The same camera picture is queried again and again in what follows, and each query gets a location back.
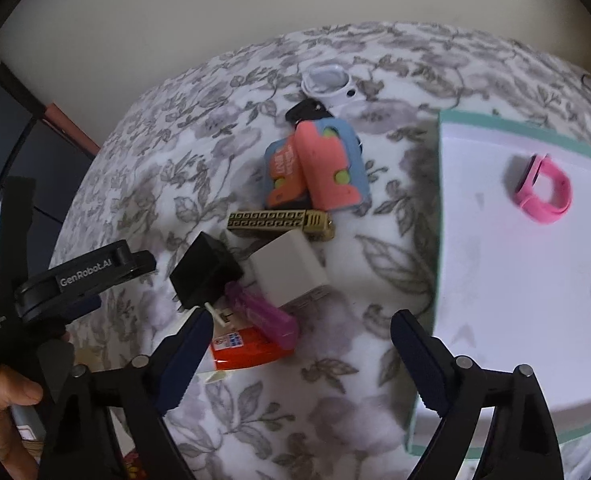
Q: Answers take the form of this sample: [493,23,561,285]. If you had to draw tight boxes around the white charger cube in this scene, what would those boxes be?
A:
[248,230,332,308]

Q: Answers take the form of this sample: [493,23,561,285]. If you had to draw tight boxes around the white round case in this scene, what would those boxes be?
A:
[302,66,360,107]

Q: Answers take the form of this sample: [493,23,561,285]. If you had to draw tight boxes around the pink watch band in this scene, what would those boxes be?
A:
[514,154,573,224]

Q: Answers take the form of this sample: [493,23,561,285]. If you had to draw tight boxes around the purple lighter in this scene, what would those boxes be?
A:
[224,281,299,350]

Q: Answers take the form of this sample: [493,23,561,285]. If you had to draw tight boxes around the gold patterned lighter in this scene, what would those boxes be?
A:
[226,209,336,242]

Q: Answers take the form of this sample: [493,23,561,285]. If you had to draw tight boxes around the orange and blue toy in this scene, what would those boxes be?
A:
[264,136,310,209]

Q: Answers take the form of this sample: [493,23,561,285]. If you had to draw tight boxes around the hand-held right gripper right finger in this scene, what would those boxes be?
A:
[390,309,566,480]

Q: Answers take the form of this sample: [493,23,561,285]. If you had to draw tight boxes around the person's left hand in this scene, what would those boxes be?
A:
[0,365,44,480]

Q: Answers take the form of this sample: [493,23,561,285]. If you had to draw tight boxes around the dark cabinet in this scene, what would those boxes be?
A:
[0,57,96,267]

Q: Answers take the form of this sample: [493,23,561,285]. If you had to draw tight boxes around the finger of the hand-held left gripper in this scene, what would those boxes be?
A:
[14,240,157,322]

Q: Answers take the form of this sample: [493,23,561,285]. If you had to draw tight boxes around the black charger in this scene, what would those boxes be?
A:
[169,232,245,312]

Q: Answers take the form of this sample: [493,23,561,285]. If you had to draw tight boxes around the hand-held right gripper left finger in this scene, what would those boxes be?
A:
[38,307,215,480]

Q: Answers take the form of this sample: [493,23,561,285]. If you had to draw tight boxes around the pink and blue toy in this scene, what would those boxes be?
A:
[294,119,371,213]

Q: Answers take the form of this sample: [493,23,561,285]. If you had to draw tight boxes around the white tray with teal rim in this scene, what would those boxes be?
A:
[406,110,591,458]

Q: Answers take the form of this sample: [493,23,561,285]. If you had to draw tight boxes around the orange box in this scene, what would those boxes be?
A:
[210,324,294,372]

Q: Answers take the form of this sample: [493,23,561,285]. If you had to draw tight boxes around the brown wooden board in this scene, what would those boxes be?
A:
[44,102,101,157]

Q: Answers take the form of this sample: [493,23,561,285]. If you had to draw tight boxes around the black key fob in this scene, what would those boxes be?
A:
[285,98,336,124]

